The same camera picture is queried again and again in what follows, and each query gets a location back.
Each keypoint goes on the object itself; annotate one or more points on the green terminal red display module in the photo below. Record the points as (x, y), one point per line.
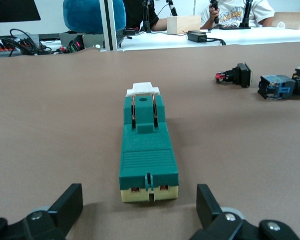
(77, 45)

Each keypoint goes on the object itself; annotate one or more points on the blue plush cushion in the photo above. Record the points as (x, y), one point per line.
(85, 15)

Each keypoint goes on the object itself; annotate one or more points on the black handheld grip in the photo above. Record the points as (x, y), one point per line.
(215, 15)

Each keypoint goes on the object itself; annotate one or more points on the aluminium profile post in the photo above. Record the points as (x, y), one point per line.
(109, 25)

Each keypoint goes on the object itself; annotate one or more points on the light wooden block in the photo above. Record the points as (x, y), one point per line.
(294, 21)
(183, 25)

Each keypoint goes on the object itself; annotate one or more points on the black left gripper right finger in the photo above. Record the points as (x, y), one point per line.
(209, 207)

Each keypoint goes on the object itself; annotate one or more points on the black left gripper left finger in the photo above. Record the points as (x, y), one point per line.
(65, 205)

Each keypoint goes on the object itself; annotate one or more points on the black tripod stand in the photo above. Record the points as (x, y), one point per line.
(245, 20)
(146, 25)

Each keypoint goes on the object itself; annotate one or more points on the black computer monitor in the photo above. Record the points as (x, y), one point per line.
(12, 10)

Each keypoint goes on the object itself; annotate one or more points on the black box device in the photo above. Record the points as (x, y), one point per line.
(119, 37)

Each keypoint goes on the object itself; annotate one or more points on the grey metal enclosure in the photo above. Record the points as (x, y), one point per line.
(65, 40)

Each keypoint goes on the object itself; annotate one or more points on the black power adapter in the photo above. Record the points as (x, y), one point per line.
(197, 37)

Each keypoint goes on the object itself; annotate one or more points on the grey power strip red switches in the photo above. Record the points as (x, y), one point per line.
(5, 51)

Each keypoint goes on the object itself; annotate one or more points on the black square pushbutton red block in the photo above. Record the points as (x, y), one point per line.
(242, 75)

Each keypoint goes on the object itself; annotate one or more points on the person in black shirt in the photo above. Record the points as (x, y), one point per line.
(154, 12)

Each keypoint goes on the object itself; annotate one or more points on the person in white shirt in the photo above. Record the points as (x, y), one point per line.
(259, 10)

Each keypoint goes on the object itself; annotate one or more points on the green pushbutton blue-grey block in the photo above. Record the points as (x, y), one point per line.
(274, 87)

